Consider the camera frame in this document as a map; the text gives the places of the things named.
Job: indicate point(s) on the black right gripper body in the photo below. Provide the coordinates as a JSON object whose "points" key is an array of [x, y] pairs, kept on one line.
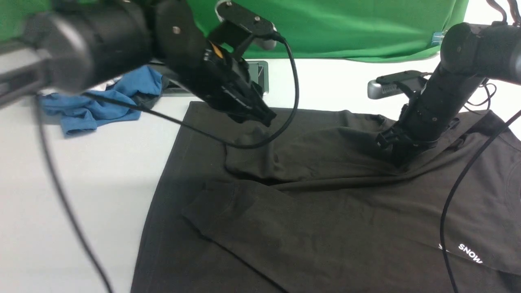
{"points": [[404, 147]]}

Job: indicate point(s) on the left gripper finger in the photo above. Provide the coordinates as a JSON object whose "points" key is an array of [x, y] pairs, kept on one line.
{"points": [[247, 116], [270, 115]]}

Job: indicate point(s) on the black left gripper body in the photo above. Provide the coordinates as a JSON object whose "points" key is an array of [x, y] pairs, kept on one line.
{"points": [[211, 74]]}

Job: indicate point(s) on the dark gray long-sleeve shirt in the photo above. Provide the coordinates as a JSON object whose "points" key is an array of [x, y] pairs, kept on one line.
{"points": [[321, 209]]}

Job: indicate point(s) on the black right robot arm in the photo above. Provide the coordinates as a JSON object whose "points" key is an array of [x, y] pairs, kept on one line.
{"points": [[470, 53]]}

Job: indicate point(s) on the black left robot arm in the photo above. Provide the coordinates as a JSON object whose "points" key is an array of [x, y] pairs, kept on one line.
{"points": [[80, 46]]}

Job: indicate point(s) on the dark teal crumpled shirt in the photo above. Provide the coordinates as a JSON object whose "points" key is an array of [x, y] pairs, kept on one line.
{"points": [[147, 98]]}

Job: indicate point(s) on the blue crumpled shirt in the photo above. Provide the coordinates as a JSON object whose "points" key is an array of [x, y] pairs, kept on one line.
{"points": [[79, 113]]}

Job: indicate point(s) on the blue binder clip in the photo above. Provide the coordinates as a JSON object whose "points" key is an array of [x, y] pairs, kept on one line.
{"points": [[437, 38]]}

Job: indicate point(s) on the green backdrop cloth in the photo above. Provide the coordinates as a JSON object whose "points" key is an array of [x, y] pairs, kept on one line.
{"points": [[374, 31]]}

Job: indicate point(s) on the metal table cable hatch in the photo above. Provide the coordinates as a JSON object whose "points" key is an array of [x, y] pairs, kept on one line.
{"points": [[258, 71]]}

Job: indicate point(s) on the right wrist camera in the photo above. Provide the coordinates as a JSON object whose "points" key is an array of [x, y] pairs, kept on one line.
{"points": [[407, 82]]}

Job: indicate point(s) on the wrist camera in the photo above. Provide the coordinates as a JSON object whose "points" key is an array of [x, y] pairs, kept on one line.
{"points": [[240, 28], [407, 82]]}

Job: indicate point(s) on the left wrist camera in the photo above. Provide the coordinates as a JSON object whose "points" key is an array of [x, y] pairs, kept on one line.
{"points": [[240, 28]]}

